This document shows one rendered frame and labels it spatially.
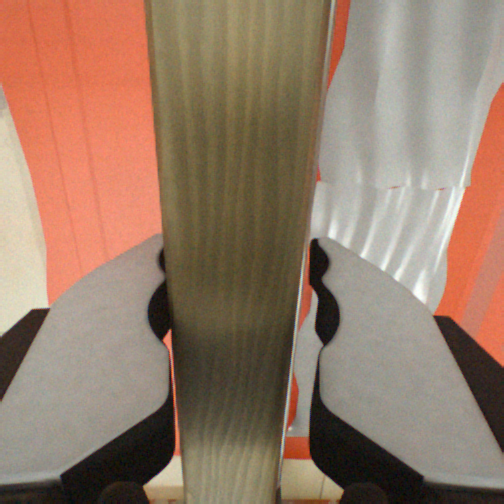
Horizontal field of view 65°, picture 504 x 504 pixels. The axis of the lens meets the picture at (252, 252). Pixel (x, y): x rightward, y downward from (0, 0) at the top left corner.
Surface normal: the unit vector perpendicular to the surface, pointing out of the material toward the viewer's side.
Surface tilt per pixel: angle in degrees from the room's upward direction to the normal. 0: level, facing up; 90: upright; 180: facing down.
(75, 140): 0
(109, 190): 0
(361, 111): 40
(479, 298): 0
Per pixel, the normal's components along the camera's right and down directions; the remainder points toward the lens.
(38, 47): 0.02, 0.48
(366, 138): -0.51, 0.47
